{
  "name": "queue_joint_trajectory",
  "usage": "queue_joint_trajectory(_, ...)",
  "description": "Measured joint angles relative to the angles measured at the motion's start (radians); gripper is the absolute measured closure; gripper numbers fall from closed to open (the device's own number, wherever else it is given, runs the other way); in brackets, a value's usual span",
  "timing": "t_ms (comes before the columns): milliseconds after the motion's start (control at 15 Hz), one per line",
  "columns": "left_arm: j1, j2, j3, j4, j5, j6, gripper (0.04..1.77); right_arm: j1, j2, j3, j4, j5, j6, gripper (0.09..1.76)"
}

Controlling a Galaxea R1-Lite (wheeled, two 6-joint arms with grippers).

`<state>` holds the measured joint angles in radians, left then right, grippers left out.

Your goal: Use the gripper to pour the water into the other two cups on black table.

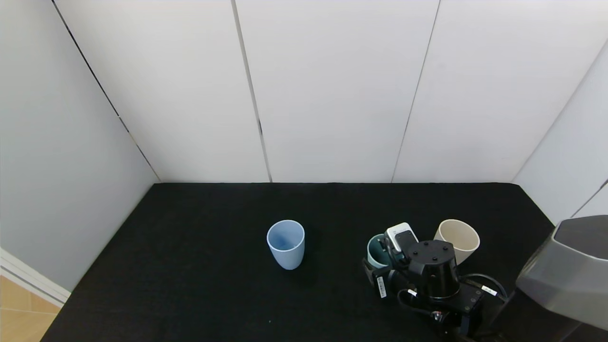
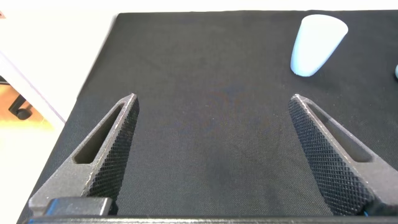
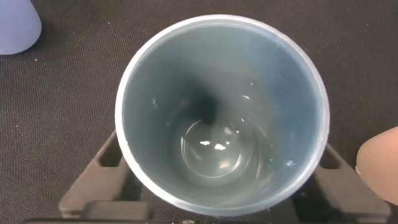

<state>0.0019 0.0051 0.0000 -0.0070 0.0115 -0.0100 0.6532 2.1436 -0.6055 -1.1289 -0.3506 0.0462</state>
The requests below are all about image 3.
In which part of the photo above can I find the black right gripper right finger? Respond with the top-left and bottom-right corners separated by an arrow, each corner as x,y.
292,144 -> 392,223

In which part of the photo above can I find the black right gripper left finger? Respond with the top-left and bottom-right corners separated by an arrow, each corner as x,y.
58,130 -> 153,220

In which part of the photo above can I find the teal plastic cup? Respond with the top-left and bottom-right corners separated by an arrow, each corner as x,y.
114,14 -> 330,218

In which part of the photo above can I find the beige plastic cup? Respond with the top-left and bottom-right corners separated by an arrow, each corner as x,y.
355,126 -> 398,206

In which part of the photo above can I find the black table cloth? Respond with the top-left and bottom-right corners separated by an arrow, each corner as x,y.
0,0 -> 398,224

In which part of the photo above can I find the light blue plastic cup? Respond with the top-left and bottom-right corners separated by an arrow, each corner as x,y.
0,0 -> 43,56

